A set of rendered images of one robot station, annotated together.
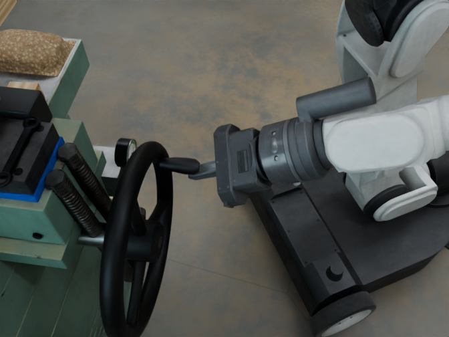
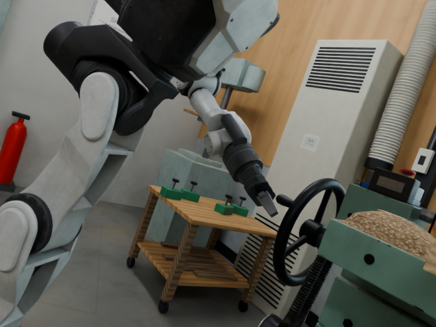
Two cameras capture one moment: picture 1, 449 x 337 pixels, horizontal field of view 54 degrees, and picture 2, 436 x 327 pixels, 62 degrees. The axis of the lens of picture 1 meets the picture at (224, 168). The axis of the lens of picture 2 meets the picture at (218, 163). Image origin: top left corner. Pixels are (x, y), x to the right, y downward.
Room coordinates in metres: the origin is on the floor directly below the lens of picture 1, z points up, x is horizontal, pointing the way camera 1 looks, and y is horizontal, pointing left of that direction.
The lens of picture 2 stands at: (1.18, 0.42, 0.96)
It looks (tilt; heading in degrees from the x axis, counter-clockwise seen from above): 4 degrees down; 216
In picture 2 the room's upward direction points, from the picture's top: 20 degrees clockwise
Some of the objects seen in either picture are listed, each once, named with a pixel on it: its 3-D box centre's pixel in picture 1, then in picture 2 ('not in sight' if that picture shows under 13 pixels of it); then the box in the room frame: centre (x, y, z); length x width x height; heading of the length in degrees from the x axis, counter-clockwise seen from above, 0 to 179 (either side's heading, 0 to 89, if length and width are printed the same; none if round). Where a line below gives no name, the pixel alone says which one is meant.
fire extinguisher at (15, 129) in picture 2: not in sight; (11, 150); (-0.15, -2.45, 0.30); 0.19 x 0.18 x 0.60; 74
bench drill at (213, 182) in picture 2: not in sight; (207, 152); (-1.19, -1.43, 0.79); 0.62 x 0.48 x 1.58; 74
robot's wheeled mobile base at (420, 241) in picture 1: (371, 199); not in sight; (0.73, -0.47, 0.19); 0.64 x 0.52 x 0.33; 112
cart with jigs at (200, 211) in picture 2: not in sight; (201, 241); (-0.61, -0.80, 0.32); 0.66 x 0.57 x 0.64; 162
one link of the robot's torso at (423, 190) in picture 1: (388, 181); not in sight; (0.74, -0.50, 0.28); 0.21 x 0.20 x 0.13; 112
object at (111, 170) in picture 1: (101, 170); not in sight; (0.58, 0.28, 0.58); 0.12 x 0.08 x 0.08; 82
